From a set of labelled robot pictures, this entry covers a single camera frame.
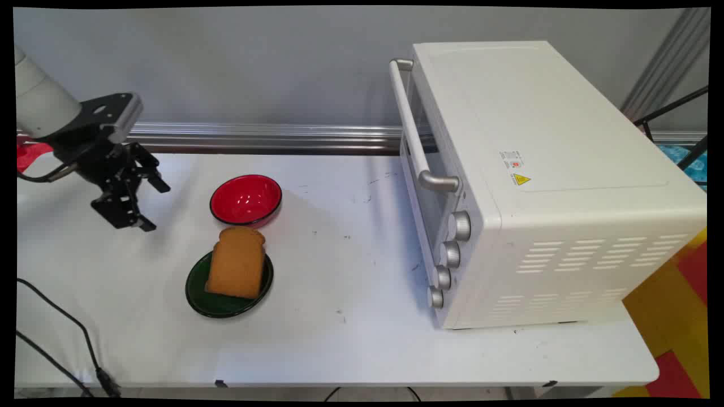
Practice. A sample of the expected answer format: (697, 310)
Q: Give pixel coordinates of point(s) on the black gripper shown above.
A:
(93, 158)

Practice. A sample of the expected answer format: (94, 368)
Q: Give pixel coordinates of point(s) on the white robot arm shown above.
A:
(39, 96)

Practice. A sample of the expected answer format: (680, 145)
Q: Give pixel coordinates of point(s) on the red bowl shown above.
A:
(246, 199)

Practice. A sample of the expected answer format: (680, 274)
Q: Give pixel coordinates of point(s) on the red cloth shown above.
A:
(31, 155)

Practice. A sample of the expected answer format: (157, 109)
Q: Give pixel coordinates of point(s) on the brown toast slice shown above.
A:
(237, 263)

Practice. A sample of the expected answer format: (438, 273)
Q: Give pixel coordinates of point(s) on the dark green plate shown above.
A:
(218, 302)

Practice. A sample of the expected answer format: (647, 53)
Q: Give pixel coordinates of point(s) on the black table edge clip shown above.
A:
(220, 384)
(549, 384)

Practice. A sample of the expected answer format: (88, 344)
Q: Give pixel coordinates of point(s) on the small silver oven knob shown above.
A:
(435, 297)

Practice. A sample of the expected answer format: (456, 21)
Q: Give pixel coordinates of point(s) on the large silver oven knob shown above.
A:
(460, 225)

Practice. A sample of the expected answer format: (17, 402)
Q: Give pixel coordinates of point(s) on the white toaster oven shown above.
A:
(565, 186)

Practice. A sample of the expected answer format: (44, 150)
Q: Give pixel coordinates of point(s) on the yellow red foam floor mat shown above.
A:
(673, 316)

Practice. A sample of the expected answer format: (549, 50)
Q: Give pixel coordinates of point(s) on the blue patterned object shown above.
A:
(687, 164)

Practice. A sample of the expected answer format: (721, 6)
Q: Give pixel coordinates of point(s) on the black metal stand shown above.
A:
(693, 155)

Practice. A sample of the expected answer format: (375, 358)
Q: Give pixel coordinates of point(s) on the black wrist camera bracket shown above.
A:
(113, 113)

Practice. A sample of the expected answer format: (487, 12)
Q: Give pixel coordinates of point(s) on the aluminium rail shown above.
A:
(254, 138)

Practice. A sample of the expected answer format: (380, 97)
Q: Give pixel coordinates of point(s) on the aluminium frame post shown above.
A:
(667, 62)

